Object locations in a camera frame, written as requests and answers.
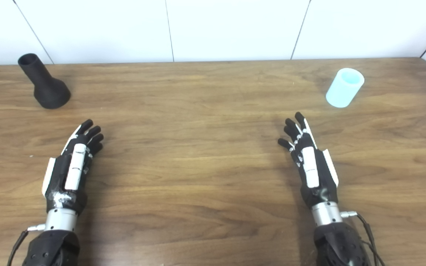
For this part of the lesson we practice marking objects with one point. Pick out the white and black right hand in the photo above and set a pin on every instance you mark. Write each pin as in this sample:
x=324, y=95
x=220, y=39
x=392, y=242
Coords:
x=311, y=166

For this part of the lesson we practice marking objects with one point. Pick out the white and black left hand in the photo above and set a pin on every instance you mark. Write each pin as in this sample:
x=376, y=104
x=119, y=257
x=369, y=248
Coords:
x=75, y=166

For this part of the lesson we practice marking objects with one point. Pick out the black nozzle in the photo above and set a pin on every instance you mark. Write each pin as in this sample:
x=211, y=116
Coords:
x=50, y=94

